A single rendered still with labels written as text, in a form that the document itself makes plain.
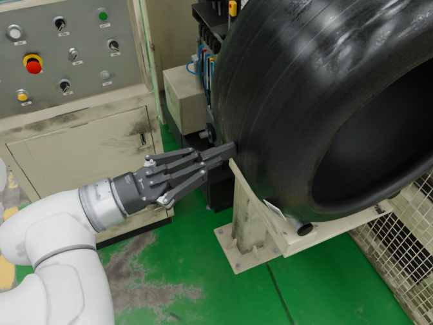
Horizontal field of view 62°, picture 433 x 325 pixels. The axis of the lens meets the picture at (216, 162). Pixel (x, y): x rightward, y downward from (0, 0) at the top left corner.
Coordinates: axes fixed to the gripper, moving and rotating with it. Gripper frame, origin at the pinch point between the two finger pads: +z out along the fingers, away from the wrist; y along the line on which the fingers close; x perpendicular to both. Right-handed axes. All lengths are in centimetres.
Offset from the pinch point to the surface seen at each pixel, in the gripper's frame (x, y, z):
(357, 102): -14.7, -12.7, 19.1
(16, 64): 4, 63, -38
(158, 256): 114, 44, -29
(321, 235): 39.9, -9.1, 22.0
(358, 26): -24.0, -7.8, 20.9
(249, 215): 81, 27, 15
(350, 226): 41, -10, 31
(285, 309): 120, -4, 16
